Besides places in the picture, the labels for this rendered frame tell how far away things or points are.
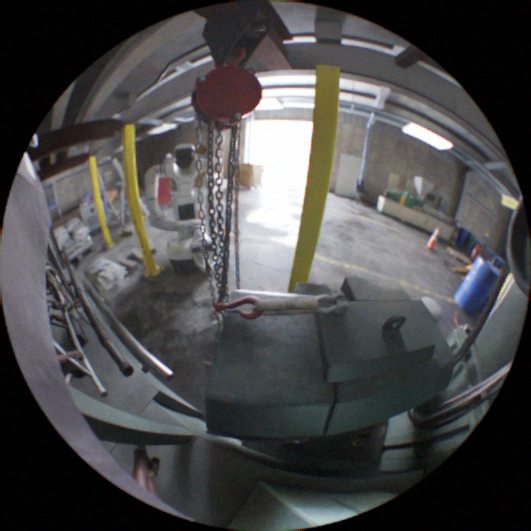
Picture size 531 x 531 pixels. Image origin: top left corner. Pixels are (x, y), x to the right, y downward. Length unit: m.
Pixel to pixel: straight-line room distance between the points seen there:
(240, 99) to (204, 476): 0.93
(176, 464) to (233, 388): 0.39
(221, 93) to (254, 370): 0.56
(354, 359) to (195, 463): 0.53
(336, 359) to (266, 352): 0.15
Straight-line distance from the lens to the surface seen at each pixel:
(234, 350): 0.38
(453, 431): 0.85
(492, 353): 0.82
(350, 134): 9.55
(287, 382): 0.36
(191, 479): 0.64
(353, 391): 0.40
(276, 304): 0.41
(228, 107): 0.40
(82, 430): 0.20
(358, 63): 0.99
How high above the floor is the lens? 1.18
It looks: 35 degrees down
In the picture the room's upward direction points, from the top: 5 degrees clockwise
